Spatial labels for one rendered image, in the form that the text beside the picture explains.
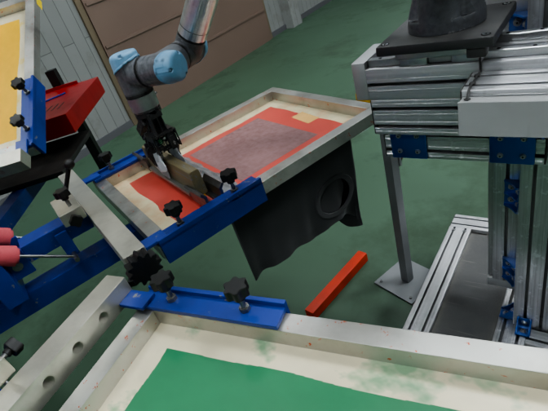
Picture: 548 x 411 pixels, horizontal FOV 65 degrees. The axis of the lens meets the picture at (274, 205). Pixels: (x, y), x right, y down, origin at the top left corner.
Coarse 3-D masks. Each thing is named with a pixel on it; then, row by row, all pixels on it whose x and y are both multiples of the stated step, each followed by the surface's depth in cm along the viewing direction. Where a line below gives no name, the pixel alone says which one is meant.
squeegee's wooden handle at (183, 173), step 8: (144, 152) 137; (168, 160) 121; (176, 160) 120; (168, 168) 124; (176, 168) 117; (184, 168) 114; (192, 168) 112; (176, 176) 121; (184, 176) 114; (192, 176) 111; (200, 176) 112; (192, 184) 112; (200, 184) 113
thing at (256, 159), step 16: (288, 128) 143; (304, 128) 140; (320, 128) 136; (256, 144) 139; (272, 144) 136; (288, 144) 133; (304, 144) 130; (240, 160) 133; (256, 160) 130; (272, 160) 127; (240, 176) 124; (256, 176) 122; (176, 192) 127; (160, 208) 121; (192, 208) 116
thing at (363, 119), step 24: (264, 96) 168; (288, 96) 161; (312, 96) 152; (216, 120) 159; (360, 120) 125; (312, 144) 120; (336, 144) 122; (144, 168) 148; (288, 168) 114; (120, 192) 129; (144, 216) 113
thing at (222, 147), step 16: (272, 112) 160; (288, 112) 156; (240, 128) 155; (256, 128) 151; (272, 128) 147; (208, 144) 151; (224, 144) 147; (240, 144) 143; (192, 160) 143; (208, 160) 140; (224, 160) 136; (144, 176) 143; (144, 192) 133; (160, 192) 130
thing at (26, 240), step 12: (48, 228) 110; (60, 228) 110; (72, 228) 112; (84, 228) 114; (24, 240) 109; (36, 240) 107; (48, 240) 109; (24, 252) 107; (36, 252) 108; (48, 252) 110
